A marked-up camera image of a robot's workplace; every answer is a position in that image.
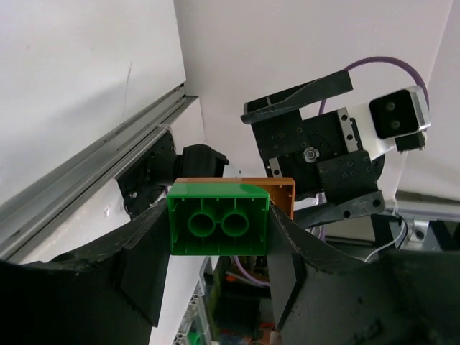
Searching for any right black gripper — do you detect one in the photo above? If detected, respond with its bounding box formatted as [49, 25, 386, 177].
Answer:
[241, 70, 386, 229]

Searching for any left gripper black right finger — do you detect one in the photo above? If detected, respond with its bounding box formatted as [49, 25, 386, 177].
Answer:
[267, 206, 459, 344]

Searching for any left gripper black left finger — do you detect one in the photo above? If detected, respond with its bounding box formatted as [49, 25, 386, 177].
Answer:
[1, 201, 170, 344]

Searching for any aluminium front rail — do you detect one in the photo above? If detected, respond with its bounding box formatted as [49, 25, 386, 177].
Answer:
[1, 85, 195, 260]

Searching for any brown lego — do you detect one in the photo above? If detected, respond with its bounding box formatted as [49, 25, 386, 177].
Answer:
[175, 177, 295, 219]

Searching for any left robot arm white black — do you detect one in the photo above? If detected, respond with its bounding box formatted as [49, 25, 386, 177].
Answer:
[1, 126, 459, 344]

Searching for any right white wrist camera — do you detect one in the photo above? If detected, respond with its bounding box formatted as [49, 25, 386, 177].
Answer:
[347, 86, 431, 160]

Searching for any green lego brick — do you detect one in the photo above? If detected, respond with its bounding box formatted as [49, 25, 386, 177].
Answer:
[166, 180, 270, 256]

